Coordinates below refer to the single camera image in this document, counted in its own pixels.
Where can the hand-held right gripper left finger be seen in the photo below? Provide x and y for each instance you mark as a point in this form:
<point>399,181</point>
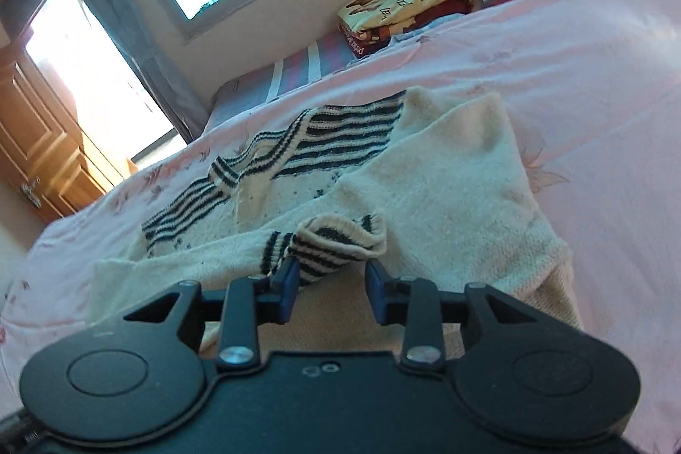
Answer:
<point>287,290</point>

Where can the grey curtain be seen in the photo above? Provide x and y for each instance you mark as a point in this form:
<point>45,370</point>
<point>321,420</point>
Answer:
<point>122,7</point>

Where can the light blue cloth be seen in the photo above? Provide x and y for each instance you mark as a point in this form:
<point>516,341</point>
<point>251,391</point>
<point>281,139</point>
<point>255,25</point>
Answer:
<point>420,31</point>

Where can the cream fleece blanket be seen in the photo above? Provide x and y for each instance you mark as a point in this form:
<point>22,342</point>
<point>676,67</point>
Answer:
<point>425,198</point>

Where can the pink floral quilt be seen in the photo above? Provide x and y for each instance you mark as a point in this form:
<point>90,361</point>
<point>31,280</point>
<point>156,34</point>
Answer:
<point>585,87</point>

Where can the wooden door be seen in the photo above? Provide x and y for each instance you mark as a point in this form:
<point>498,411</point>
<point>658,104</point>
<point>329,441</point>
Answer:
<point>42,140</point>

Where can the folded yellow red printed blanket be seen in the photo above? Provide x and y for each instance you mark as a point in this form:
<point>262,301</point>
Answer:
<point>383,12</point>

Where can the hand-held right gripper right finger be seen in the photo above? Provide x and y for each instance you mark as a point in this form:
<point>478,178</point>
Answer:
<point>375,290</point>

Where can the striped bed sheet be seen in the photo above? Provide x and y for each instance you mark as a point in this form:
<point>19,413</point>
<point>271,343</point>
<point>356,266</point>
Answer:
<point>287,73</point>

